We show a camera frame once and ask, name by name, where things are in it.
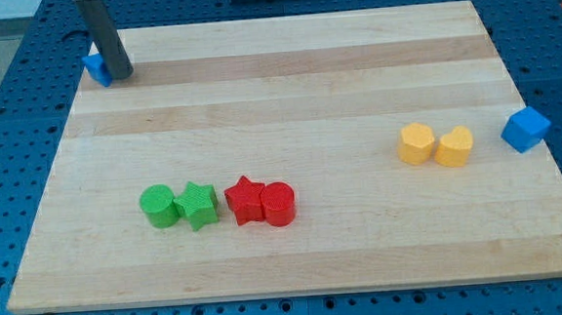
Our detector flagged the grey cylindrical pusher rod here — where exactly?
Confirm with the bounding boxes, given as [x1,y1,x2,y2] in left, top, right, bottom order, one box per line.
[74,0,133,80]

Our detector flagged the blue triangle block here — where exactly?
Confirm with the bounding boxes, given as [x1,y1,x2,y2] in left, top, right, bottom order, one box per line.
[81,54,112,87]

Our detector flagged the green cylinder block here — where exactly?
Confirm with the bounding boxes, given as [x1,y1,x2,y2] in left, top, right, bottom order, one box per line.
[139,184,181,228]

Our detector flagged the green star block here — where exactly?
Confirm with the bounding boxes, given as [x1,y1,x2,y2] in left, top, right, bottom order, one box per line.
[173,181,220,231]

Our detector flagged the red star block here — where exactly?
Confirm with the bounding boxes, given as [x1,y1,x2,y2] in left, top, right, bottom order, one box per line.
[223,176,265,225]

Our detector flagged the red cylinder block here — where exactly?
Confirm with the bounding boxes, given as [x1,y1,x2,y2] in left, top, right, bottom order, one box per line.
[260,181,296,227]

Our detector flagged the wooden board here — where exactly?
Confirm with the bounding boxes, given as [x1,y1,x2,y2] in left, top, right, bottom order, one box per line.
[8,1,562,315]

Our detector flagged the yellow hexagon block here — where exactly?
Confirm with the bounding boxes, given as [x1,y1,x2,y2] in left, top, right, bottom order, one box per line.
[397,123,435,165]

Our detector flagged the yellow heart block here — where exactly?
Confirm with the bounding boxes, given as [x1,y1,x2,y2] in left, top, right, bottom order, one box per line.
[434,125,474,168]

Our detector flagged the blue cube block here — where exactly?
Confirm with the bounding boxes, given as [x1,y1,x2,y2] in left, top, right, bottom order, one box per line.
[501,106,552,153]

